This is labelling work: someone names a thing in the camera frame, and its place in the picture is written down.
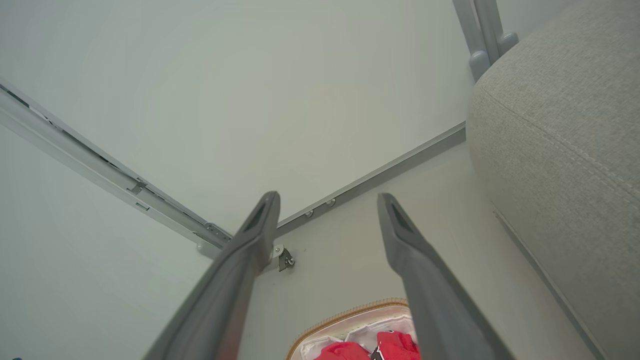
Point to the black caster wheel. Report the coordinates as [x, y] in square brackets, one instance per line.
[286, 260]

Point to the grey fabric sofa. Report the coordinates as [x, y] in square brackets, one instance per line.
[565, 165]

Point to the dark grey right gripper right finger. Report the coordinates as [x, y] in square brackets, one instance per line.
[435, 300]

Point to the white laundry basket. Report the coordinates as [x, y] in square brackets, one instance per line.
[345, 319]

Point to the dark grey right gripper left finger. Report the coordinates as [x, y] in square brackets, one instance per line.
[225, 290]

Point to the grey partition bottom rail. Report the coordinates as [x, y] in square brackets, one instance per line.
[380, 175]

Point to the red and white garment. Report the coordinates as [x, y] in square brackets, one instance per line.
[395, 346]

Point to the grey partition support foot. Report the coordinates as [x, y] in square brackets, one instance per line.
[277, 250]

